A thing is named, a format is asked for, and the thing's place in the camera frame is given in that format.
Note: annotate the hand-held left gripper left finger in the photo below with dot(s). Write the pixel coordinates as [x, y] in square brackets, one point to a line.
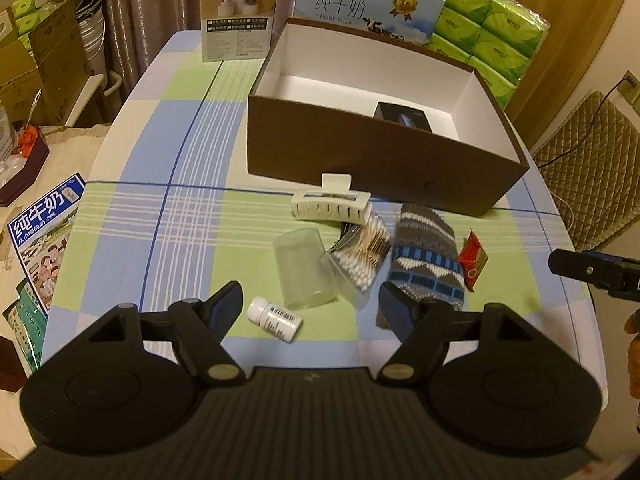
[223, 306]

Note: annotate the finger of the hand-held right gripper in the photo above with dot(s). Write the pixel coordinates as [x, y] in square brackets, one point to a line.
[575, 262]

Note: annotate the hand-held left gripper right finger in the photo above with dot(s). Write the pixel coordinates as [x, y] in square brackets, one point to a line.
[395, 309]

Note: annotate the white pill bottle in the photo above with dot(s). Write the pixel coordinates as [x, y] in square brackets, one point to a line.
[272, 316]

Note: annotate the knitted patterned sock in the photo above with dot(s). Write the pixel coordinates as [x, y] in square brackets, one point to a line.
[425, 250]

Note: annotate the red snack packet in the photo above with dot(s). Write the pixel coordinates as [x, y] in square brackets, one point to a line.
[472, 256]

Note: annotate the white hair claw clip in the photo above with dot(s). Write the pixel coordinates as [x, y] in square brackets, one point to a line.
[325, 208]

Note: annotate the brown cardboard box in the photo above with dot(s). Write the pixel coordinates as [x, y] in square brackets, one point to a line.
[350, 150]

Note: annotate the person's right hand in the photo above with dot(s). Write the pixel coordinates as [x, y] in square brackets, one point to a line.
[633, 332]

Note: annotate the cotton swab pack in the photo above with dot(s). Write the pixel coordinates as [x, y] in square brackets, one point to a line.
[361, 260]

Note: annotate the clear plastic cup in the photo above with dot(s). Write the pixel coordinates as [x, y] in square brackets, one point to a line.
[300, 270]

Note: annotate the black hair pin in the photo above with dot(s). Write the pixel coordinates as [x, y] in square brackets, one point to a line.
[350, 232]

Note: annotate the quilted chair cushion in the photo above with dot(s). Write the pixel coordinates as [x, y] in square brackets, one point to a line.
[595, 170]

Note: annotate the flat blue printed carton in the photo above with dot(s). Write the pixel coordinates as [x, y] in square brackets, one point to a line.
[42, 240]

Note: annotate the small black box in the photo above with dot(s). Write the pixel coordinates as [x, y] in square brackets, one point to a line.
[400, 115]

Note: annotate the flat green printed carton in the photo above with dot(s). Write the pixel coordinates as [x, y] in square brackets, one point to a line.
[25, 325]

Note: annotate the dark wooden box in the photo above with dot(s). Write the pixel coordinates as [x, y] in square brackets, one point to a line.
[22, 180]

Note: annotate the bundle of green tissue packets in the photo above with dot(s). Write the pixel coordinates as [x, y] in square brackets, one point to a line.
[500, 35]

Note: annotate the wooden door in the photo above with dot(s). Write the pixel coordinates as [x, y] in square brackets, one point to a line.
[575, 20]

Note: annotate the orange toy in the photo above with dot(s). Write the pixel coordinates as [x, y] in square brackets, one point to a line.
[27, 140]

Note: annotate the beige product box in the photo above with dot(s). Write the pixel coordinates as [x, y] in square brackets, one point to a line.
[240, 10]

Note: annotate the striped white bag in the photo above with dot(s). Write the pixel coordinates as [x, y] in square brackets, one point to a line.
[92, 35]

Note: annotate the large plain cardboard box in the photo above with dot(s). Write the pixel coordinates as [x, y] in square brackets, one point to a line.
[50, 60]

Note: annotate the brown curtain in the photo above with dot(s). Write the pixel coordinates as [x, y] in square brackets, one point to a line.
[150, 10]

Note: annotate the pile of small tissue packs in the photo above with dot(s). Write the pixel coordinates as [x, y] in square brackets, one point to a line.
[27, 10]

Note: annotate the wall socket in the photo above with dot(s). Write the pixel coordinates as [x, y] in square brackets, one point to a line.
[629, 84]

